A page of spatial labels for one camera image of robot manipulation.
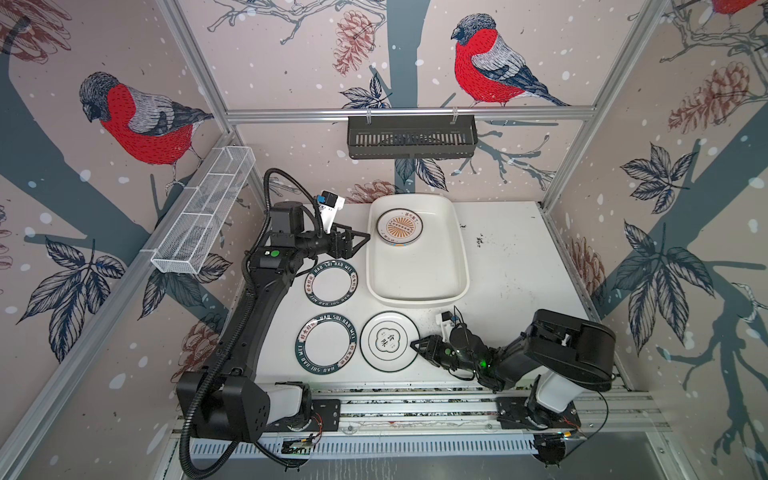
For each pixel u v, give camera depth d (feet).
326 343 2.83
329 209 2.15
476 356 2.20
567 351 1.51
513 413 2.39
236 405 1.27
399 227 3.65
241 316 1.46
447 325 2.67
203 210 2.59
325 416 2.39
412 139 3.43
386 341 2.81
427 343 2.59
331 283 3.23
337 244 2.12
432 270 3.39
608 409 2.49
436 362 2.49
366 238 2.31
